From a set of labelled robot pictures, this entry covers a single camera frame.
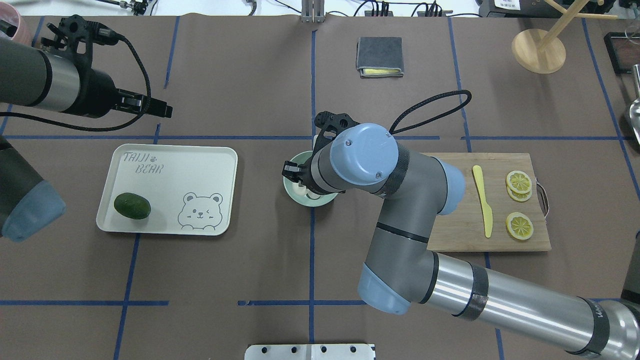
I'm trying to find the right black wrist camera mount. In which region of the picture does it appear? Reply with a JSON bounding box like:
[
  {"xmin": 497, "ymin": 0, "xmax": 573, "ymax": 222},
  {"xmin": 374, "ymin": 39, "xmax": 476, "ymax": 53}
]
[{"xmin": 313, "ymin": 111, "xmax": 360, "ymax": 151}]

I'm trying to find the bamboo cutting board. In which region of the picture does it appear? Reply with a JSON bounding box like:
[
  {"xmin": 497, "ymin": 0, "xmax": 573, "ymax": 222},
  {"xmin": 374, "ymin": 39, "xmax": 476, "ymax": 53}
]
[{"xmin": 427, "ymin": 152, "xmax": 552, "ymax": 252}]

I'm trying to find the white ceramic spoon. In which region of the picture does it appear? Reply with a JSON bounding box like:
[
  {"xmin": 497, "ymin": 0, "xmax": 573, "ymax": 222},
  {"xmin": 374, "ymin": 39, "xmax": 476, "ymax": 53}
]
[{"xmin": 292, "ymin": 183, "xmax": 308, "ymax": 198}]

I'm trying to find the upper lemon slice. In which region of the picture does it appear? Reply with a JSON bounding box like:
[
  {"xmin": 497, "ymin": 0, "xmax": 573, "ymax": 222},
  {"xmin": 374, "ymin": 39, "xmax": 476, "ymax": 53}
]
[{"xmin": 505, "ymin": 170, "xmax": 533, "ymax": 194}]

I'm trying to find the middle lemon slice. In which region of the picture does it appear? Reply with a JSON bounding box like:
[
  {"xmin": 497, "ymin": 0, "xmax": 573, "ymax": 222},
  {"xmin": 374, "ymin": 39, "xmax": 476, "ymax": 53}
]
[{"xmin": 506, "ymin": 187, "xmax": 532, "ymax": 203}]

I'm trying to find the lemon slice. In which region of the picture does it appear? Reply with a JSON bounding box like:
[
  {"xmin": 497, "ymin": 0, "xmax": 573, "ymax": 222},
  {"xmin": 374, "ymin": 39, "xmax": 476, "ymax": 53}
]
[
  {"xmin": 505, "ymin": 170, "xmax": 533, "ymax": 194},
  {"xmin": 505, "ymin": 212, "xmax": 534, "ymax": 241},
  {"xmin": 506, "ymin": 187, "xmax": 532, "ymax": 203}
]

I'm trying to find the metal scoop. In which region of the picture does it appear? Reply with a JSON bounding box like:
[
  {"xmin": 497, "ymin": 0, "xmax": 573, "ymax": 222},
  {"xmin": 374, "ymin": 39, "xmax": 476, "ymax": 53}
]
[{"xmin": 628, "ymin": 64, "xmax": 640, "ymax": 145}]

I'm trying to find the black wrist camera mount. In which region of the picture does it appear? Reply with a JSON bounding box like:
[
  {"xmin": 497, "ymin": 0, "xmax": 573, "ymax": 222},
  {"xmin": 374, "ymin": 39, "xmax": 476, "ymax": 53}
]
[
  {"xmin": 313, "ymin": 111, "xmax": 360, "ymax": 151},
  {"xmin": 40, "ymin": 14, "xmax": 121, "ymax": 69}
]

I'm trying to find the black framed tray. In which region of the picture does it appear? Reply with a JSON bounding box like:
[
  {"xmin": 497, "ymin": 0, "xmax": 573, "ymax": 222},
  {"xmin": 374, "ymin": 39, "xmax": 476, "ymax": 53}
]
[{"xmin": 603, "ymin": 32, "xmax": 640, "ymax": 75}]

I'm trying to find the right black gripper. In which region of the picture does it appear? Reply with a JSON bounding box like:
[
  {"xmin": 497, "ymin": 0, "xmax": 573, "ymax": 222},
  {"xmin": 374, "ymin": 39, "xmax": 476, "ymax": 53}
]
[{"xmin": 281, "ymin": 152, "xmax": 314, "ymax": 191}]

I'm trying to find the yellow plastic knife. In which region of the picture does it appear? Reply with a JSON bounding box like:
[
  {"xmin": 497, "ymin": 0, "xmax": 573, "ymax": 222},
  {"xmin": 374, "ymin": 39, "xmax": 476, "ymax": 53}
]
[{"xmin": 471, "ymin": 164, "xmax": 494, "ymax": 239}]

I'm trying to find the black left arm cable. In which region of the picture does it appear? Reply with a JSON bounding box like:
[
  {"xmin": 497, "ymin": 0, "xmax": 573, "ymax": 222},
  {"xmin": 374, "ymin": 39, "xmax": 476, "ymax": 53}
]
[{"xmin": 0, "ymin": 30, "xmax": 152, "ymax": 133}]

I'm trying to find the lower lemon slice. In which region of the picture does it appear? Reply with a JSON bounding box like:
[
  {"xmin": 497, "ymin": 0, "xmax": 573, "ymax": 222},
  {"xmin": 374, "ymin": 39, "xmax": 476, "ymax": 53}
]
[{"xmin": 505, "ymin": 212, "xmax": 534, "ymax": 241}]

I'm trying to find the wooden stand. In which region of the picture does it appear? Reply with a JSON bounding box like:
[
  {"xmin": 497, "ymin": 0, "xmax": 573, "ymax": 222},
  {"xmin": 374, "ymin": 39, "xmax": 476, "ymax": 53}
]
[{"xmin": 510, "ymin": 0, "xmax": 618, "ymax": 75}]

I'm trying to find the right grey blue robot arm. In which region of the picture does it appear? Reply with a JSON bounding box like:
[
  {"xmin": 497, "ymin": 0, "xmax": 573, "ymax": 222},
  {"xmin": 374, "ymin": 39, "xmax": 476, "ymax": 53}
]
[{"xmin": 282, "ymin": 123, "xmax": 639, "ymax": 360}]

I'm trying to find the cream bear tray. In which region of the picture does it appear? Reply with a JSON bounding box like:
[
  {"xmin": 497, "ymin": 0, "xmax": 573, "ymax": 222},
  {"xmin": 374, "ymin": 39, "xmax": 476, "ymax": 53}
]
[{"xmin": 96, "ymin": 143, "xmax": 238, "ymax": 236}]

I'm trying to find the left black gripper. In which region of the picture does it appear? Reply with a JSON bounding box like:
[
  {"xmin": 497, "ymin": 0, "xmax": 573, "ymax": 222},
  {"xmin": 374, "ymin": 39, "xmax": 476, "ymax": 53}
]
[{"xmin": 75, "ymin": 67, "xmax": 173, "ymax": 119}]

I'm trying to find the green avocado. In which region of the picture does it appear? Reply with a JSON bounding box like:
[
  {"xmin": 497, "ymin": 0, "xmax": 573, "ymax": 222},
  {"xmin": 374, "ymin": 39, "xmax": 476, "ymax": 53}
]
[{"xmin": 113, "ymin": 193, "xmax": 152, "ymax": 220}]

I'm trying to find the grey metal bracket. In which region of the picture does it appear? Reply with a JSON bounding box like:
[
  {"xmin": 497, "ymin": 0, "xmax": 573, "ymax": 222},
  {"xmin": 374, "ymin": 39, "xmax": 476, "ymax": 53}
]
[{"xmin": 300, "ymin": 0, "xmax": 326, "ymax": 24}]

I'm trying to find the grey folded cloth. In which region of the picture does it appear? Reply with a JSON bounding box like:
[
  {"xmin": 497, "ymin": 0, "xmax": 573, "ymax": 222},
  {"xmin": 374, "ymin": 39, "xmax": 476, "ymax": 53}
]
[{"xmin": 355, "ymin": 37, "xmax": 405, "ymax": 78}]

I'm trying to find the white metal mounting plate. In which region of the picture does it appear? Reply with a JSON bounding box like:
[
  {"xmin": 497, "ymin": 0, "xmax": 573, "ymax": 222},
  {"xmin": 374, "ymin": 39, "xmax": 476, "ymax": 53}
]
[{"xmin": 244, "ymin": 343, "xmax": 377, "ymax": 360}]

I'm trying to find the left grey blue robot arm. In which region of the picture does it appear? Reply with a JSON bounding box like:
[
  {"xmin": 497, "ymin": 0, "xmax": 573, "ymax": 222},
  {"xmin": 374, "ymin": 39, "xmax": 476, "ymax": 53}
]
[{"xmin": 1, "ymin": 33, "xmax": 173, "ymax": 242}]

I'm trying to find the mint green bowl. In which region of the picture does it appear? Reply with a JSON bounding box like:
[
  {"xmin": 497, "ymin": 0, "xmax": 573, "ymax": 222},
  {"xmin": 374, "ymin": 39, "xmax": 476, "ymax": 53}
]
[{"xmin": 282, "ymin": 150, "xmax": 338, "ymax": 208}]

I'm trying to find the pink bowl with ice cubes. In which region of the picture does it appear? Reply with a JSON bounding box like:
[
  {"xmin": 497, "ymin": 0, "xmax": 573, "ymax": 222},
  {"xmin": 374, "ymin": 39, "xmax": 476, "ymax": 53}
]
[{"xmin": 0, "ymin": 2, "xmax": 32, "ymax": 55}]

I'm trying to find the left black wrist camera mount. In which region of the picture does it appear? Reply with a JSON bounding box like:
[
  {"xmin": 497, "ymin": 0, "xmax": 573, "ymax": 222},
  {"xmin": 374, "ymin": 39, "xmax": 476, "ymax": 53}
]
[{"xmin": 40, "ymin": 14, "xmax": 121, "ymax": 69}]

